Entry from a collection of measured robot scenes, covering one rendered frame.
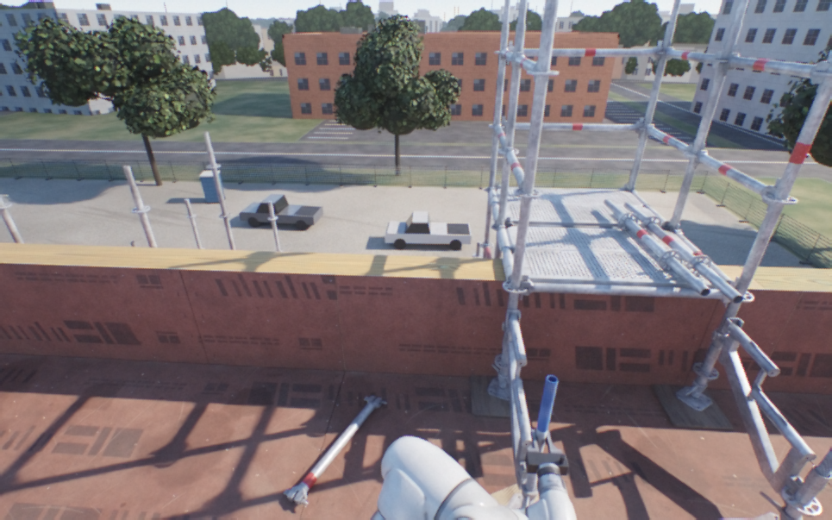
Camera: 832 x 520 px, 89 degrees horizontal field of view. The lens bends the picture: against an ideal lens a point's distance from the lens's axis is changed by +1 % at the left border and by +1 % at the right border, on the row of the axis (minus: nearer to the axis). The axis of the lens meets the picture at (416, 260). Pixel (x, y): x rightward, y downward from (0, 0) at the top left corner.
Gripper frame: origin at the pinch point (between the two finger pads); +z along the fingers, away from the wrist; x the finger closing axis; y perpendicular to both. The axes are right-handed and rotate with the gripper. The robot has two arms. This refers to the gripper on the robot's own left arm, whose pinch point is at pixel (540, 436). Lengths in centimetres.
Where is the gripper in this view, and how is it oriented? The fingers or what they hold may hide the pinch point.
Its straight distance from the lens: 171.7
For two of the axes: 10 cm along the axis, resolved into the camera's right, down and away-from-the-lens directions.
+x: -10.0, -0.3, 0.6
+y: 0.0, -8.8, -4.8
